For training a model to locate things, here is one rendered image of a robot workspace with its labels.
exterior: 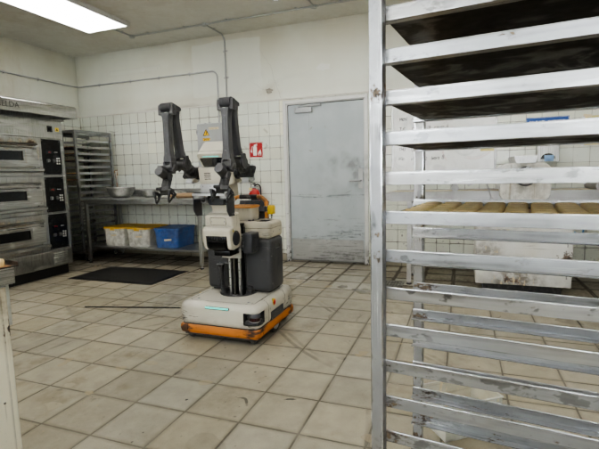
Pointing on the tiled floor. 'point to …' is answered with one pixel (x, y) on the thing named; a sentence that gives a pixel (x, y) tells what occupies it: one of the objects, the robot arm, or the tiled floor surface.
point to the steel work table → (143, 203)
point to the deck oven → (34, 189)
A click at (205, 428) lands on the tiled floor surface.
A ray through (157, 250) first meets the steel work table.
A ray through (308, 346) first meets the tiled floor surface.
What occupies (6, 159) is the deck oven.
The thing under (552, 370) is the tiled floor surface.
